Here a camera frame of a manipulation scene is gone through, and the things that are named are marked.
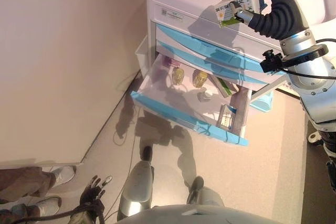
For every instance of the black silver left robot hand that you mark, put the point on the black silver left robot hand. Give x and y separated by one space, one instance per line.
90 195

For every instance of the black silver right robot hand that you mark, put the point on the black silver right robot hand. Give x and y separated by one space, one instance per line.
286 14

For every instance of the small white medicine box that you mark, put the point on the small white medicine box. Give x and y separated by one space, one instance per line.
231 11

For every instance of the blue front cart drawer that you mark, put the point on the blue front cart drawer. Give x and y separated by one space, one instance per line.
157 95

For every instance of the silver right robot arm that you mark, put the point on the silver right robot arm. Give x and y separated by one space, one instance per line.
315 93

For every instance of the green white medicine box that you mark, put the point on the green white medicine box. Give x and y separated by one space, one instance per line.
224 87

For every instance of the blue white medicine box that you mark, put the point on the blue white medicine box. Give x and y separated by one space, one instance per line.
226 116

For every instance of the white sneaker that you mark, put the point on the white sneaker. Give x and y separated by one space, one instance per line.
48 205
64 174

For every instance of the silver left robot leg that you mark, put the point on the silver left robot leg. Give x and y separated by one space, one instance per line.
137 187

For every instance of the silver robot leg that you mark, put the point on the silver robot leg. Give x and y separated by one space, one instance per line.
137 187
207 195

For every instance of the light blue plastic bin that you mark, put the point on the light blue plastic bin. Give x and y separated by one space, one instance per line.
262 102

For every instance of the white blue medical cart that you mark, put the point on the white blue medical cart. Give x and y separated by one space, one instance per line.
183 6

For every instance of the yellow pill bottle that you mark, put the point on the yellow pill bottle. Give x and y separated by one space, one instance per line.
178 75
200 78

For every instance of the grey robot torso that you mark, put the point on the grey robot torso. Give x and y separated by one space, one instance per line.
197 214

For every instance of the silver right robot leg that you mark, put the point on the silver right robot leg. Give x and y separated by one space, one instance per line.
207 195

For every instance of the bed caster wheel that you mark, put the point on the bed caster wheel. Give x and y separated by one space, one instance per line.
314 137

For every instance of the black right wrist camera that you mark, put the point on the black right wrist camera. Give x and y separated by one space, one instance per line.
270 61

